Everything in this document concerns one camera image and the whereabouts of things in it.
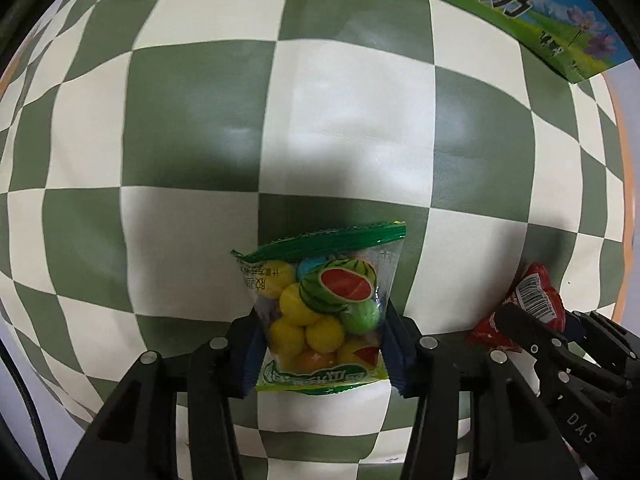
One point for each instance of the watermelon print candy bag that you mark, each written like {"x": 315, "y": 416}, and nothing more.
{"x": 320, "y": 320}

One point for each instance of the green blue cardboard box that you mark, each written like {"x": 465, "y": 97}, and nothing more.
{"x": 500, "y": 0}

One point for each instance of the green white checkered tablecloth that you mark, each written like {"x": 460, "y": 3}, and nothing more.
{"x": 350, "y": 110}

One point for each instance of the small red snack packet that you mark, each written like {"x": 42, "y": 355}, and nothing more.
{"x": 537, "y": 276}

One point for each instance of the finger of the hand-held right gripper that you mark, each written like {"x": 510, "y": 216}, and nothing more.
{"x": 530, "y": 330}
{"x": 600, "y": 332}

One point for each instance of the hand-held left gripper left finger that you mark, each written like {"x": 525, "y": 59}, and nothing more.
{"x": 252, "y": 355}

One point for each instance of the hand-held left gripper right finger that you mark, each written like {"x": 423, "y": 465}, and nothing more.
{"x": 400, "y": 355}

